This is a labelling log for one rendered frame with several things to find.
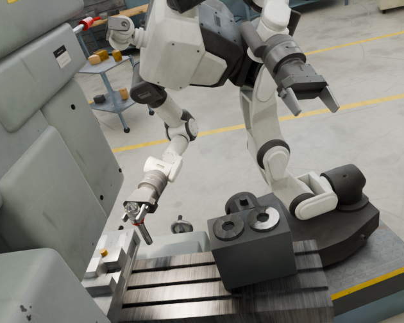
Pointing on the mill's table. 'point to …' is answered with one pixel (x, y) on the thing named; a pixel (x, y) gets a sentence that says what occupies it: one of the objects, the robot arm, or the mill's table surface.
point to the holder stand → (252, 246)
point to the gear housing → (33, 75)
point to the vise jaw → (115, 255)
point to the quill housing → (85, 141)
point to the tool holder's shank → (145, 233)
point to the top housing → (23, 22)
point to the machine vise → (113, 288)
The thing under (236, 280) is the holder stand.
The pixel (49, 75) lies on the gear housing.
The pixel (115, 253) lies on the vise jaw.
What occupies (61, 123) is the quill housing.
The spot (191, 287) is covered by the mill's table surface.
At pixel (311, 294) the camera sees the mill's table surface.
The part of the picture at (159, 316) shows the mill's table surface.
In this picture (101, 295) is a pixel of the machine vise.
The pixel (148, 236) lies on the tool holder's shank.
